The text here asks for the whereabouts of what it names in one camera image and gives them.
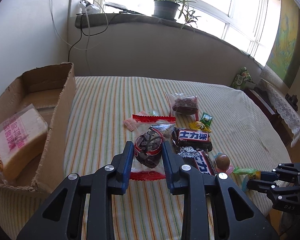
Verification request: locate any dark chocolate bar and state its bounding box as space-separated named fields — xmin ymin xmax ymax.
xmin=178 ymin=146 xmax=217 ymax=176
xmin=171 ymin=127 xmax=213 ymax=152

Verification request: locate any packaged sliced bread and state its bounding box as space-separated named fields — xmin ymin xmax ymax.
xmin=0 ymin=104 xmax=48 ymax=185

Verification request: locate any yellow candy packet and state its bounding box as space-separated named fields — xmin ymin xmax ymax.
xmin=189 ymin=121 xmax=212 ymax=133

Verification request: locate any red-edged dark pastry packet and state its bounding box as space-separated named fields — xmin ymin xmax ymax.
xmin=130 ymin=114 xmax=176 ymax=181

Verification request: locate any clear bag of dates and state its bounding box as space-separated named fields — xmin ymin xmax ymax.
xmin=165 ymin=93 xmax=199 ymax=121

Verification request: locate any green round candy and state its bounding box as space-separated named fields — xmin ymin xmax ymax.
xmin=147 ymin=109 xmax=159 ymax=116

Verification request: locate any pink wafer packet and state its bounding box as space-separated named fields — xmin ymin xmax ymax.
xmin=123 ymin=111 xmax=147 ymax=132

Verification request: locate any green candy wrapper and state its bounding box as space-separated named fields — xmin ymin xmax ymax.
xmin=233 ymin=167 xmax=258 ymax=175

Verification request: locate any brown chocolate egg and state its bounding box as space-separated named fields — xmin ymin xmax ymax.
xmin=215 ymin=153 xmax=230 ymax=172

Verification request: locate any lace covered side table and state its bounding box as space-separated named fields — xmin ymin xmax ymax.
xmin=244 ymin=66 xmax=300 ymax=147

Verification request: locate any small green candy packet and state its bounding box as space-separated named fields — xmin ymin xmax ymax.
xmin=200 ymin=112 xmax=213 ymax=126

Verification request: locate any green patterned bag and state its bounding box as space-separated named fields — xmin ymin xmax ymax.
xmin=231 ymin=67 xmax=253 ymax=90

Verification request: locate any cardboard box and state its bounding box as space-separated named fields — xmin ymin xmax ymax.
xmin=0 ymin=62 xmax=76 ymax=193

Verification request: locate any potted spider plant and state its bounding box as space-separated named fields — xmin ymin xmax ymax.
xmin=152 ymin=0 xmax=199 ymax=26

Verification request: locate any white power strip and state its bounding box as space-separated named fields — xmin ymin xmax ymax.
xmin=79 ymin=0 xmax=101 ymax=14

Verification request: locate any yellow green wall painting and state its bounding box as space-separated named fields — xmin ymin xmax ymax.
xmin=267 ymin=0 xmax=300 ymax=88

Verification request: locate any white cable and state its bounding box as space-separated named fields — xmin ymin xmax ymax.
xmin=49 ymin=0 xmax=109 ymax=77

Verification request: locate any black cable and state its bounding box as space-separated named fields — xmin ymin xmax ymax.
xmin=67 ymin=0 xmax=146 ymax=65

